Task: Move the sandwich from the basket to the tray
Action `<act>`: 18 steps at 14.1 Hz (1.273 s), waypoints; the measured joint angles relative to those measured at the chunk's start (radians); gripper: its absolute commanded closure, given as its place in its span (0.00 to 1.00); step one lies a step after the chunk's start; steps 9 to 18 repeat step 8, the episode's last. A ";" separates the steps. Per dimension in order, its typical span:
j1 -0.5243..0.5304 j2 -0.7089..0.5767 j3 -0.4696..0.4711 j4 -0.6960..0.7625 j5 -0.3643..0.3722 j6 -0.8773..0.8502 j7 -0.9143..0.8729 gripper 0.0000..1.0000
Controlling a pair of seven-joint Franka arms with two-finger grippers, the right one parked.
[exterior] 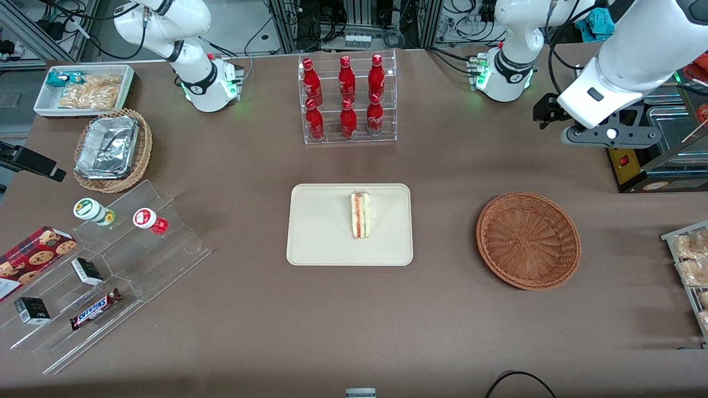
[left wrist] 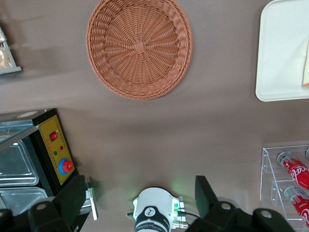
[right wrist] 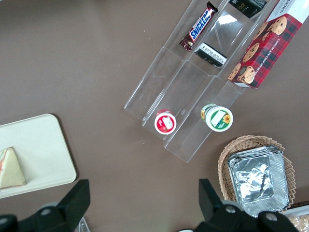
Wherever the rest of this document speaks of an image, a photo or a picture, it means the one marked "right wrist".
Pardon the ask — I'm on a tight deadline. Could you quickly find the green lid yogurt cup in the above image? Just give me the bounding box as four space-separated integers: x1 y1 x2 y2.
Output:
200 103 234 132

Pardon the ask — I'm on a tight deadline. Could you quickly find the light wicker basket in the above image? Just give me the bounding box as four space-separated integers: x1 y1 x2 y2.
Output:
218 135 296 211

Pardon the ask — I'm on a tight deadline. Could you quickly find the beige plastic tray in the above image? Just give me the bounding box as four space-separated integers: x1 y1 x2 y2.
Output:
0 113 77 200

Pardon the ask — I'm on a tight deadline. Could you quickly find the clear acrylic step shelf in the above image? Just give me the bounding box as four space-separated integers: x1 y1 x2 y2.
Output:
123 0 278 163

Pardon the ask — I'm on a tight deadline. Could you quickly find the red tartan cookie box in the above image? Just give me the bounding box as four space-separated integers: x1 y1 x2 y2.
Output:
227 0 309 89

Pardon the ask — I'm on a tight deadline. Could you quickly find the aluminium foil tray stack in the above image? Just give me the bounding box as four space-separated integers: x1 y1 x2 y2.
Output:
226 145 291 219

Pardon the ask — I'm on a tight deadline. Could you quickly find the snickers chocolate bar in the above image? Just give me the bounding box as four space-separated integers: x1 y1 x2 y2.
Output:
179 1 219 52

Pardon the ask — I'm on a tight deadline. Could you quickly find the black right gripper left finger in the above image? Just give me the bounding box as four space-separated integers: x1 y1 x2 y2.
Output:
0 179 91 232

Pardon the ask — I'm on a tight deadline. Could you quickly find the white plastic bin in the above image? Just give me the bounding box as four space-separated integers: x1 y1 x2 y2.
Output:
277 206 309 232

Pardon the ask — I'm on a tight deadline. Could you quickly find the red lid yogurt cup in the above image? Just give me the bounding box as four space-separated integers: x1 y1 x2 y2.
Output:
154 109 177 134

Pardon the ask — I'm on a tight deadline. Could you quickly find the small black chocolate box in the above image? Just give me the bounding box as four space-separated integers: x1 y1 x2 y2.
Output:
228 0 268 19
194 43 228 68

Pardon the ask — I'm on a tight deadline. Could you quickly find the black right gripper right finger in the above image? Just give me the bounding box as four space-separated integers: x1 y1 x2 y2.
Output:
194 178 299 232

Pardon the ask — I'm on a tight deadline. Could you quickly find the clear bag of crackers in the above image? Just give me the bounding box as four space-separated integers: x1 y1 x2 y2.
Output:
288 215 309 232

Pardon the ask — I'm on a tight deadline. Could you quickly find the triangular sandwich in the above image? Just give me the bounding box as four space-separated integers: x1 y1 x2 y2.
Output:
0 146 27 190

